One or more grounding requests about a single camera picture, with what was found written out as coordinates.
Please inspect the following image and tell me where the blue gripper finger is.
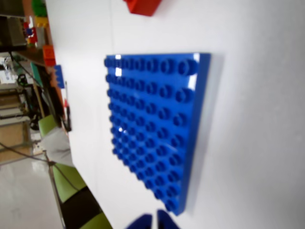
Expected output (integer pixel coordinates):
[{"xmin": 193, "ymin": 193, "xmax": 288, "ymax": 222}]
[
  {"xmin": 124, "ymin": 213, "xmax": 153, "ymax": 229},
  {"xmin": 156, "ymin": 209, "xmax": 183, "ymax": 229}
]

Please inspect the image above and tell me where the small blue toy block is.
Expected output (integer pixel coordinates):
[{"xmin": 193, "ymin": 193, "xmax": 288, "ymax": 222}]
[{"xmin": 53, "ymin": 64, "xmax": 67, "ymax": 89}]

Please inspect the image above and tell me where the orange toy block with face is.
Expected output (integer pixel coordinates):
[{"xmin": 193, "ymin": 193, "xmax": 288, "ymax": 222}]
[{"xmin": 42, "ymin": 44, "xmax": 57, "ymax": 67}]

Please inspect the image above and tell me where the red two-by-four toy block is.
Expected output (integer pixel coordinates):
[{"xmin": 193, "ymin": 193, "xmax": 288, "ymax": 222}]
[{"xmin": 122, "ymin": 0, "xmax": 163, "ymax": 17}]

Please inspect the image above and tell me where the small mixed colour block pile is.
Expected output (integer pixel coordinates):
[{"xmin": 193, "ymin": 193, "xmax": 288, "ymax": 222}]
[{"xmin": 22, "ymin": 16, "xmax": 39, "ymax": 48}]

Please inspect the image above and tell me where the yellow toy block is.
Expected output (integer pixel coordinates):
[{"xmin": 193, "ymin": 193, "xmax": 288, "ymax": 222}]
[{"xmin": 34, "ymin": 16, "xmax": 49, "ymax": 28}]

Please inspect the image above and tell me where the green toy block on shelf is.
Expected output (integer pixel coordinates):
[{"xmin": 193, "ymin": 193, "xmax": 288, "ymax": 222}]
[{"xmin": 31, "ymin": 0, "xmax": 48, "ymax": 17}]

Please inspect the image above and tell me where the green and black chair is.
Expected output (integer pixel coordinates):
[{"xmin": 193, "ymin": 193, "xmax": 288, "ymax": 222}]
[{"xmin": 38, "ymin": 114, "xmax": 113, "ymax": 229}]

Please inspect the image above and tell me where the grey jacket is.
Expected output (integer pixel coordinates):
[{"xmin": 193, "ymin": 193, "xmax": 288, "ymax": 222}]
[{"xmin": 41, "ymin": 126, "xmax": 73, "ymax": 167}]

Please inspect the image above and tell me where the blue studded base plate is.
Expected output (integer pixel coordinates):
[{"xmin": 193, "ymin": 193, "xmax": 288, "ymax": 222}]
[{"xmin": 103, "ymin": 52, "xmax": 212, "ymax": 217}]

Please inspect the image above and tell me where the thin grey cable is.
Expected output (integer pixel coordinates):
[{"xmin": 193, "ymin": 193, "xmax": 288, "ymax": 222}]
[{"xmin": 0, "ymin": 141, "xmax": 83, "ymax": 193}]

